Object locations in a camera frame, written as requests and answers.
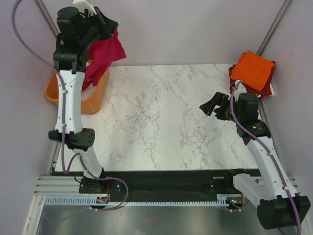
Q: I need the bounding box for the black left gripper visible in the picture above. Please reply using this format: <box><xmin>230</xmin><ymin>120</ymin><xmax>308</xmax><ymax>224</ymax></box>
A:
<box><xmin>77</xmin><ymin>6</ymin><xmax>116</xmax><ymax>47</ymax></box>

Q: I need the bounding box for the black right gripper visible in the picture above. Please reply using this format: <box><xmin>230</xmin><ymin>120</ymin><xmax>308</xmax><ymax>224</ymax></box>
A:
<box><xmin>200</xmin><ymin>91</ymin><xmax>243</xmax><ymax>123</ymax></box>

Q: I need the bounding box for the magenta pink t shirt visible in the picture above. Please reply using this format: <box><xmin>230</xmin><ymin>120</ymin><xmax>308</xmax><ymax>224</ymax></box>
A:
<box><xmin>82</xmin><ymin>29</ymin><xmax>127</xmax><ymax>91</ymax></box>

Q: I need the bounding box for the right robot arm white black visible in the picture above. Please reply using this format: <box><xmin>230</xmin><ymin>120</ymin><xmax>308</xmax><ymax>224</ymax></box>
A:
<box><xmin>200</xmin><ymin>92</ymin><xmax>311</xmax><ymax>230</ymax></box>

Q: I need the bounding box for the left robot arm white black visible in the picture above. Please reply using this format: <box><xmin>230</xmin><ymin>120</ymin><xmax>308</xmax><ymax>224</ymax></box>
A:
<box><xmin>48</xmin><ymin>4</ymin><xmax>118</xmax><ymax>194</ymax></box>

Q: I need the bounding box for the orange folded t shirt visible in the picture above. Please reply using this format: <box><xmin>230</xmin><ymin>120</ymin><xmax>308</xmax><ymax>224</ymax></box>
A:
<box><xmin>230</xmin><ymin>50</ymin><xmax>275</xmax><ymax>91</ymax></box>

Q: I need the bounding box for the dark red folded t shirt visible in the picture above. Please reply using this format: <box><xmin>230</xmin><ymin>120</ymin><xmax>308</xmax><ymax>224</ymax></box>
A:
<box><xmin>228</xmin><ymin>64</ymin><xmax>275</xmax><ymax>99</ymax></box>

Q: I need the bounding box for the white crumpled t shirt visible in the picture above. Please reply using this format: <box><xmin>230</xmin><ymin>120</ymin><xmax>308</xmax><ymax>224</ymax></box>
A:
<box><xmin>81</xmin><ymin>84</ymin><xmax>96</xmax><ymax>100</ymax></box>

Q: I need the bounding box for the orange plastic basket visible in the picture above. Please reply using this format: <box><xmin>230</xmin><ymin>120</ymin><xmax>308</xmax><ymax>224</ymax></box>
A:
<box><xmin>45</xmin><ymin>69</ymin><xmax>110</xmax><ymax>115</ymax></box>

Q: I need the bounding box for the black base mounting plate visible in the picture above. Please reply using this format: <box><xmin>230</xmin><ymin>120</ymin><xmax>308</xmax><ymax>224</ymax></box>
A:
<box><xmin>79</xmin><ymin>168</ymin><xmax>261</xmax><ymax>202</ymax></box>

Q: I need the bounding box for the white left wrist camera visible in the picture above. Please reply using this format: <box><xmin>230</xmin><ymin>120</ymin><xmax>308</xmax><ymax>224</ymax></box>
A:
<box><xmin>72</xmin><ymin>0</ymin><xmax>97</xmax><ymax>15</ymax></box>

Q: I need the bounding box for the left corner metal post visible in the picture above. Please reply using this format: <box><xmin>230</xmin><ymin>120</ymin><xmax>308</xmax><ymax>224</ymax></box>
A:
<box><xmin>33</xmin><ymin>0</ymin><xmax>59</xmax><ymax>38</ymax></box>

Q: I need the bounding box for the corner metal post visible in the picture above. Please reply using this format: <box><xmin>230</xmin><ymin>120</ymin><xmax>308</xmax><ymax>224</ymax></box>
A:
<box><xmin>256</xmin><ymin>0</ymin><xmax>293</xmax><ymax>56</ymax></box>
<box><xmin>33</xmin><ymin>0</ymin><xmax>59</xmax><ymax>38</ymax></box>

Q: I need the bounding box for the right corner metal post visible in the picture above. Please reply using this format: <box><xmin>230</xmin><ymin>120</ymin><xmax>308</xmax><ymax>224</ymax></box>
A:
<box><xmin>256</xmin><ymin>0</ymin><xmax>293</xmax><ymax>56</ymax></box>

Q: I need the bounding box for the aluminium frame rail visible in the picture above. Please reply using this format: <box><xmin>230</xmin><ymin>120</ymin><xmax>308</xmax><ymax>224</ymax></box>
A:
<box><xmin>35</xmin><ymin>176</ymin><xmax>81</xmax><ymax>195</ymax></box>

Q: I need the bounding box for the white slotted cable duct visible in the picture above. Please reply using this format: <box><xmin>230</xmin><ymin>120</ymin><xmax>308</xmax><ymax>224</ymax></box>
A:
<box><xmin>45</xmin><ymin>195</ymin><xmax>243</xmax><ymax>207</ymax></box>

